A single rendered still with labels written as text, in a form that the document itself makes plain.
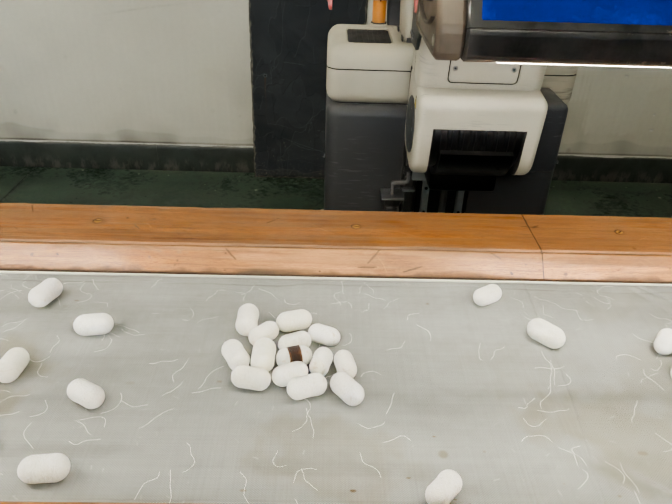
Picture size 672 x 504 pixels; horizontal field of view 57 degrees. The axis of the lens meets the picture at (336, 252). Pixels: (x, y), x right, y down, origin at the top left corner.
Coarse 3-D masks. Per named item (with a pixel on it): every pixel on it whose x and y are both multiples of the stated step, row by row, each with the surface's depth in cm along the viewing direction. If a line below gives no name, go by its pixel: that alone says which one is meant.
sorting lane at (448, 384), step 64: (0, 320) 60; (64, 320) 60; (128, 320) 60; (192, 320) 61; (320, 320) 61; (384, 320) 61; (448, 320) 62; (512, 320) 62; (576, 320) 62; (640, 320) 63; (0, 384) 52; (64, 384) 53; (128, 384) 53; (192, 384) 53; (384, 384) 54; (448, 384) 54; (512, 384) 54; (576, 384) 54; (640, 384) 55; (0, 448) 47; (64, 448) 47; (128, 448) 47; (192, 448) 47; (256, 448) 47; (320, 448) 48; (384, 448) 48; (448, 448) 48; (512, 448) 48; (576, 448) 48; (640, 448) 49
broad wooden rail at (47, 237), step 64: (0, 256) 67; (64, 256) 67; (128, 256) 68; (192, 256) 68; (256, 256) 68; (320, 256) 68; (384, 256) 68; (448, 256) 68; (512, 256) 69; (576, 256) 69; (640, 256) 69
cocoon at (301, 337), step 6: (282, 336) 56; (288, 336) 56; (294, 336) 56; (300, 336) 56; (306, 336) 56; (282, 342) 56; (288, 342) 56; (294, 342) 56; (300, 342) 56; (306, 342) 56
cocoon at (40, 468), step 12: (36, 456) 44; (48, 456) 44; (60, 456) 44; (24, 468) 43; (36, 468) 43; (48, 468) 43; (60, 468) 43; (24, 480) 43; (36, 480) 43; (48, 480) 43; (60, 480) 44
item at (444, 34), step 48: (432, 0) 32; (480, 0) 30; (528, 0) 30; (576, 0) 30; (624, 0) 30; (432, 48) 31; (480, 48) 30; (528, 48) 30; (576, 48) 30; (624, 48) 30
